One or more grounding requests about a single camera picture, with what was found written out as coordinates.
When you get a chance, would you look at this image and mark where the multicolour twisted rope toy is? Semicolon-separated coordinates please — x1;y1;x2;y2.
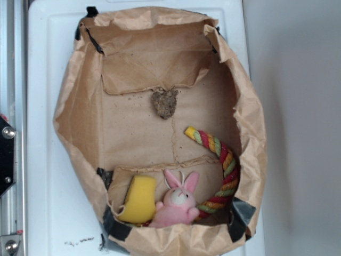
184;126;240;222

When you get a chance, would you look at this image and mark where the black metal bracket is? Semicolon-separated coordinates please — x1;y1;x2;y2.
0;114;16;197

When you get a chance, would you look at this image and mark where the pink plush bunny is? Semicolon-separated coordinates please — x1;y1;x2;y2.
149;169;200;228

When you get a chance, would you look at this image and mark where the aluminium frame rail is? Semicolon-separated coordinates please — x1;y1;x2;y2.
1;1;27;255

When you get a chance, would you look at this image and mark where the yellow sponge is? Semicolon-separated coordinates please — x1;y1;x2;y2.
118;175;157;223

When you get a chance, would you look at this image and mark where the white plastic tray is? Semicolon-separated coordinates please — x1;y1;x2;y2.
25;1;249;255

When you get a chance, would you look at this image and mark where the brown paper bag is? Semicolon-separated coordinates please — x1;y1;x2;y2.
54;7;267;255

